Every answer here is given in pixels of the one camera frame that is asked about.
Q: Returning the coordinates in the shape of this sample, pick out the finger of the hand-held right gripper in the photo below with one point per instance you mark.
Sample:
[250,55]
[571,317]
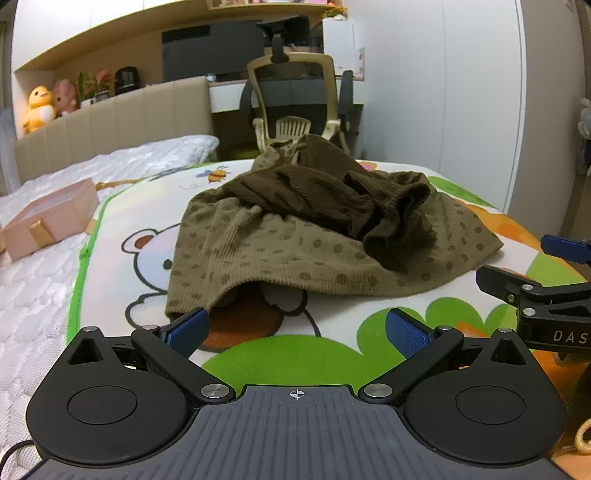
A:
[568,249]
[498,279]

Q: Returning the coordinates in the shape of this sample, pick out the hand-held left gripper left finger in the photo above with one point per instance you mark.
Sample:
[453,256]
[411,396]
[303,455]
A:
[187,330]

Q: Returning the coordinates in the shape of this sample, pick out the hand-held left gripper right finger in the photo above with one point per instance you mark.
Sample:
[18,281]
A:
[408,334]

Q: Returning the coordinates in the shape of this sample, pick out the printed cartoon animal mat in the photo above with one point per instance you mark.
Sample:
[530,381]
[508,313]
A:
[138,258]

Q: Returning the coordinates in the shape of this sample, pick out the grey plush toy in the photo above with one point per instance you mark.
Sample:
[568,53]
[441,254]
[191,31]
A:
[586,134]

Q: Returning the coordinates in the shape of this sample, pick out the pink gift box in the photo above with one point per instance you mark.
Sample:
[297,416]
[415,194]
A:
[69,217]

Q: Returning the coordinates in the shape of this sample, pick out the beige padded headboard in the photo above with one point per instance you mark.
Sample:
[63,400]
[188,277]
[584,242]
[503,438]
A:
[138,115]

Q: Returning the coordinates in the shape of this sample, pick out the white desk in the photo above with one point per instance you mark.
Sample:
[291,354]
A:
[224,94]

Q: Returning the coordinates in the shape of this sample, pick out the black round appliance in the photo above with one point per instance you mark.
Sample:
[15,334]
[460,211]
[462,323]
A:
[127,81]

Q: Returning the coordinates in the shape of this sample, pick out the beige mesh office chair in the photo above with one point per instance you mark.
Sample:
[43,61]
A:
[295,92]

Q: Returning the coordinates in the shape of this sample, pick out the potted plant with red leaves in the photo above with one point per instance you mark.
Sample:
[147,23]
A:
[97,83]

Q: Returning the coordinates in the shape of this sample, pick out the pink plush toy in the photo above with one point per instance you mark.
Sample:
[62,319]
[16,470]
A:
[64,97]

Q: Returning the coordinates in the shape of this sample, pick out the yellow duck plush toy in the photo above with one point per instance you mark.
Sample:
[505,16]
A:
[40,108]

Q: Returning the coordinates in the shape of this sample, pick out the black computer monitor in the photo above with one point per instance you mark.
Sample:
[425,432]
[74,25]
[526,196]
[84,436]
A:
[207,50]

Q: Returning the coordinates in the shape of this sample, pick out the white cabinet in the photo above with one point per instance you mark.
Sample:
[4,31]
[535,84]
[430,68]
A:
[339,46]

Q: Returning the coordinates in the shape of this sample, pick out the orange flower decoration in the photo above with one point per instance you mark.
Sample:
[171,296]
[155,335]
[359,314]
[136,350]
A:
[334,11]

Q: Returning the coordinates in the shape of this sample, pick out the wooden wall shelf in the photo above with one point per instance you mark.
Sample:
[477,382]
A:
[115,39]

